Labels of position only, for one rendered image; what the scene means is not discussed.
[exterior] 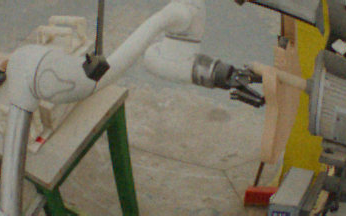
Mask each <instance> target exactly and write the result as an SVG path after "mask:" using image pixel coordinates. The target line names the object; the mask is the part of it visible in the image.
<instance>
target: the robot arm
mask: <svg viewBox="0 0 346 216"><path fill-rule="evenodd" d="M206 13H207V12H206V6H205V2H204V0H172V1H171V2H170V4H169V5H167V6H166V7H164V8H163V9H162V10H161V11H160V12H157V13H155V14H154V15H152V16H151V17H150V18H149V19H148V20H147V21H146V22H144V23H143V24H142V25H141V26H140V27H138V29H137V30H136V31H135V32H133V33H132V34H131V36H130V37H129V38H128V39H127V40H126V41H125V42H124V43H123V44H122V45H121V46H120V47H119V48H118V49H117V50H116V51H115V52H114V53H113V54H112V55H111V56H110V57H108V58H107V59H106V60H107V61H108V64H109V65H110V66H111V67H110V69H109V70H108V71H107V72H106V73H105V74H104V75H103V77H102V78H101V79H100V81H99V82H96V81H94V80H90V79H88V78H87V76H85V75H86V74H85V73H84V70H83V69H82V64H83V63H84V61H85V60H86V59H85V58H86V57H76V56H75V57H73V56H72V55H69V54H66V53H62V52H61V51H60V52H59V51H58V50H57V51H56V50H53V49H52V48H51V49H50V48H48V47H47V46H46V47H44V46H41V45H40V46H39V45H25V46H23V47H21V48H19V49H17V50H16V51H14V53H13V54H12V55H11V57H10V59H9V62H8V63H7V69H6V76H7V80H8V82H9V95H8V97H9V102H10V107H9V112H8V119H7V123H6V130H5V137H4V138H5V139H4V145H3V153H2V155H3V156H2V163H1V164H2V166H1V177H0V178H1V179H0V216H22V207H23V206H22V205H23V204H22V203H23V190H24V189H23V188H24V187H23V186H24V176H25V175H24V174H25V166H26V164H25V163H26V157H27V156H26V154H27V148H28V141H29V139H28V138H29V134H30V127H31V122H32V117H33V112H35V111H36V110H37V108H38V106H39V104H40V102H41V100H45V101H48V102H50V103H52V104H68V103H73V102H77V101H79V100H81V99H83V98H86V97H88V96H90V95H91V94H93V93H95V92H96V91H98V90H100V89H102V88H104V87H106V86H108V85H110V84H111V83H113V82H115V81H116V80H118V79H119V78H120V77H122V75H123V74H124V73H125V72H126V71H127V70H128V69H129V68H130V67H131V65H132V64H133V63H134V62H135V61H136V59H137V58H139V56H140V55H141V54H142V53H143V51H144V50H145V49H146V48H147V47H148V46H149V45H150V43H151V42H152V41H153V40H154V39H155V38H156V37H157V35H158V34H160V33H161V31H162V30H163V29H166V30H165V35H164V38H163V41H162V43H157V44H154V45H152V46H149V47H148V48H147V50H146V52H145V56H144V67H145V69H146V70H147V71H148V72H149V73H151V74H153V75H155V76H157V77H159V78H161V79H164V80H167V81H170V82H173V83H178V84H184V85H186V84H192V85H196V86H201V87H205V88H209V89H215V88H219V89H223V90H229V91H230V98H231V99H233V100H239V101H242V102H244V103H247V104H249V105H251V106H253V107H256V108H260V105H261V106H264V104H266V103H265V97H264V96H263V95H261V93H259V92H258V91H256V90H254V89H253V88H251V87H249V86H248V85H249V84H253V83H261V84H262V77H263V76H260V75H259V74H257V73H254V72H253V71H252V70H250V69H249V68H248V64H247V63H245V64H243V65H244V67H243V68H242V69H238V68H235V67H234V65H233V64H229V63H226V62H222V61H221V59H220V58H217V57H213V56H209V55H206V54H201V37H202V35H203V33H204V26H205V23H206V21H205V18H206ZM249 76H250V80H249ZM255 102H256V103H255Z"/></svg>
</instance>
